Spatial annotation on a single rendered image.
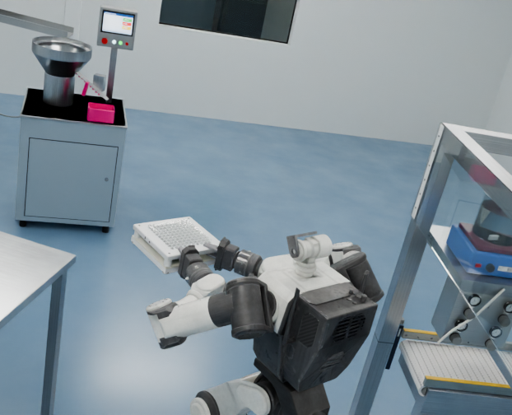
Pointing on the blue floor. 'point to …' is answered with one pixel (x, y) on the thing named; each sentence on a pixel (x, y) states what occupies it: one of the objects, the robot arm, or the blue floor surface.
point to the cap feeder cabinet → (68, 162)
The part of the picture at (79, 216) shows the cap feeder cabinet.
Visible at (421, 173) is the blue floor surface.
